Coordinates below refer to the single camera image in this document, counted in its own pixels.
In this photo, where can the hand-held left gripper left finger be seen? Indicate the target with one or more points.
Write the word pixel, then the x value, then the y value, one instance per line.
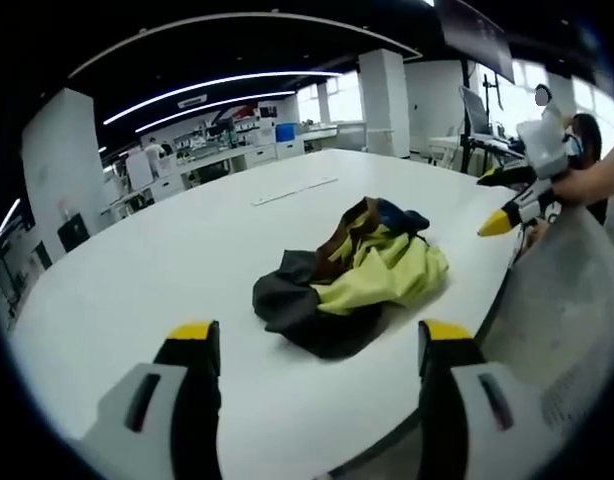
pixel 152 430

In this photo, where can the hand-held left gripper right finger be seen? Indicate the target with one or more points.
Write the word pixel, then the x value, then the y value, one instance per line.
pixel 487 430

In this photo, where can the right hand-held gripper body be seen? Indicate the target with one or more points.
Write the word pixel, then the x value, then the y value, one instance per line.
pixel 544 147

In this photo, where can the yellow and grey garment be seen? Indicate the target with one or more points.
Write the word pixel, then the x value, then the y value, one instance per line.
pixel 382 280

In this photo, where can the person's right hand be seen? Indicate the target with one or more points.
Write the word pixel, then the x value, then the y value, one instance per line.
pixel 574 185

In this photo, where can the white desk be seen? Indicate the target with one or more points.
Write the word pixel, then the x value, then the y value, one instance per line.
pixel 452 145

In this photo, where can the monitor on black stand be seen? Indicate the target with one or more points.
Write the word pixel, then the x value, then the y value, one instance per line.
pixel 474 112

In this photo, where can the person's light grey shirt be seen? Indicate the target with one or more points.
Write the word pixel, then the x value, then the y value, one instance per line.
pixel 562 310

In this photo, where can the black waste bin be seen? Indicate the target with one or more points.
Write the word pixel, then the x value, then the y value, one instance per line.
pixel 73 232

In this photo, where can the white strip in table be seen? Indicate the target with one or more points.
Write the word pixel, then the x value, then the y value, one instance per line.
pixel 294 192

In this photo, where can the blue box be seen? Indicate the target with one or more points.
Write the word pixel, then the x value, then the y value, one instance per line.
pixel 286 133

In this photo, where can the white cabinet row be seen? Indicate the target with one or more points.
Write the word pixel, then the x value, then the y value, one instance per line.
pixel 207 167

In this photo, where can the long ceiling light strip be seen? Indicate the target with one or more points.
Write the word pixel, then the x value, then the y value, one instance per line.
pixel 222 87
pixel 212 106

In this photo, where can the large dark wall screen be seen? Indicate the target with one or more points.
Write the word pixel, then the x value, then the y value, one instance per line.
pixel 479 30

